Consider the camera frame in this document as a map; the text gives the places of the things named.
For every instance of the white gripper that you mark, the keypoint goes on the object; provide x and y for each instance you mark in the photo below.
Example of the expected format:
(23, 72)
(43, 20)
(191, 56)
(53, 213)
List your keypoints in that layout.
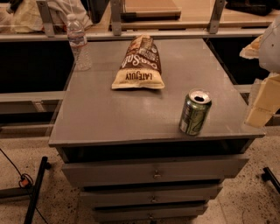
(270, 51)

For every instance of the green soda can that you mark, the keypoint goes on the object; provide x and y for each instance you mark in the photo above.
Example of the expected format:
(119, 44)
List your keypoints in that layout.
(194, 113)

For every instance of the brown chip bag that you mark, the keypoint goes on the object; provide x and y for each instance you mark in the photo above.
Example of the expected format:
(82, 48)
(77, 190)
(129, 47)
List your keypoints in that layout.
(141, 66)

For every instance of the cream cloth bag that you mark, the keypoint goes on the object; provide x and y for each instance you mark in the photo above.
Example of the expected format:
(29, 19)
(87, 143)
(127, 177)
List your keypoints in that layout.
(27, 16)

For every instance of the black stand leg right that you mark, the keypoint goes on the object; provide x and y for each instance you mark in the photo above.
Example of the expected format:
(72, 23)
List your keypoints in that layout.
(268, 175)

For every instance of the black stand leg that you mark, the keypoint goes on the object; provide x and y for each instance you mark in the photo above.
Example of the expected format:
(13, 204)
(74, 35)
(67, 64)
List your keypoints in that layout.
(268, 175)
(44, 165)

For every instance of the top grey drawer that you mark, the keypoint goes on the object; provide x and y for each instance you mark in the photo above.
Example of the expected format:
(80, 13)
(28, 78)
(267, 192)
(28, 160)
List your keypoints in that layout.
(154, 170)

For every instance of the grey drawer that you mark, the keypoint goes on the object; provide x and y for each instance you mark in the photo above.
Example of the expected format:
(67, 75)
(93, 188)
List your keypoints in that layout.
(154, 170)
(151, 195)
(149, 212)

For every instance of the middle grey drawer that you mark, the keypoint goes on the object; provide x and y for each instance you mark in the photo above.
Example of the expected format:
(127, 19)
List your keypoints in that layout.
(151, 195)

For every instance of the grey drawer cabinet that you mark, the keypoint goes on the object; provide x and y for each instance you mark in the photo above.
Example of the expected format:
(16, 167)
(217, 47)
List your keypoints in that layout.
(97, 123)

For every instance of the bottom grey drawer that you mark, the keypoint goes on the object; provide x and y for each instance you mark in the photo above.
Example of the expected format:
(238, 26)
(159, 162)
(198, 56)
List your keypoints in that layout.
(149, 212)

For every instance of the clear plastic water bottle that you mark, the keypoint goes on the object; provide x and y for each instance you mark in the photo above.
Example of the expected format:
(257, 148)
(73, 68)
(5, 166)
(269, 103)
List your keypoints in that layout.
(78, 43)

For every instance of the black stand leg left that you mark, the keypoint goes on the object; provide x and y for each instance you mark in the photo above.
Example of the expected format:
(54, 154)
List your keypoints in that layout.
(44, 165)

